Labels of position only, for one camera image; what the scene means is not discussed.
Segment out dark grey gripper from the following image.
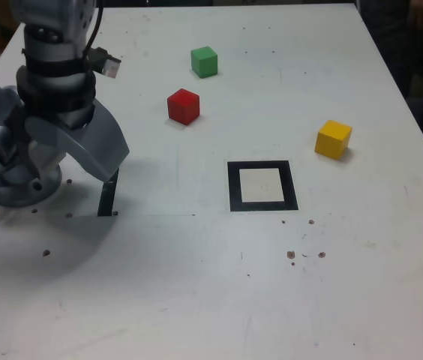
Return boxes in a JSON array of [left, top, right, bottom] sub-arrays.
[[25, 101, 131, 184]]

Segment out red cube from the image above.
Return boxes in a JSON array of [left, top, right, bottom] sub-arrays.
[[166, 88, 201, 126]]

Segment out green cube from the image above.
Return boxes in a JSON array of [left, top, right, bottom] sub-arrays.
[[190, 46, 219, 79]]

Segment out yellow cube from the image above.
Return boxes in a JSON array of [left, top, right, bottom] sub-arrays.
[[313, 119, 353, 161]]

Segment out black tape square outline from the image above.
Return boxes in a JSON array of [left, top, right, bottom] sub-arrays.
[[226, 160, 299, 213]]

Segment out black tape strip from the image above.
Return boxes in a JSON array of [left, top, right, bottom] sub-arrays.
[[97, 168, 119, 218]]

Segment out small gripper camera module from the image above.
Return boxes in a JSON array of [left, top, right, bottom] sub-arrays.
[[85, 46, 122, 80]]

